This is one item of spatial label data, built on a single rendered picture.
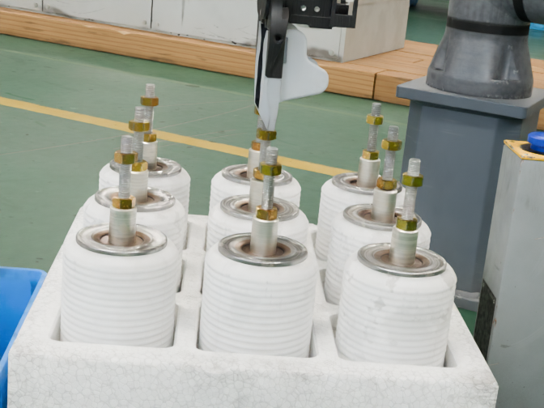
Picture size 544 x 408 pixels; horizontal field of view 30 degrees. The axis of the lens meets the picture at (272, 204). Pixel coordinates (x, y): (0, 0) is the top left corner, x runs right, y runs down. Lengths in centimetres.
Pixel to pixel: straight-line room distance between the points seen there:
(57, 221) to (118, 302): 88
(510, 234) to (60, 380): 48
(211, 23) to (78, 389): 254
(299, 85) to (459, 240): 61
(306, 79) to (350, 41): 223
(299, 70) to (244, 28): 233
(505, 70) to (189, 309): 70
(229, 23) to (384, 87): 58
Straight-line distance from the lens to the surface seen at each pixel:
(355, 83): 301
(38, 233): 164
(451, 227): 147
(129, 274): 82
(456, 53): 144
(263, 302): 82
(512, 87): 144
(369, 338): 85
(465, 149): 144
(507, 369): 111
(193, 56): 325
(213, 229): 95
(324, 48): 312
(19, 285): 116
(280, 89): 90
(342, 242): 95
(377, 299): 83
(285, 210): 96
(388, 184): 96
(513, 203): 105
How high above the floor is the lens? 53
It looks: 17 degrees down
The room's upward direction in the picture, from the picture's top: 5 degrees clockwise
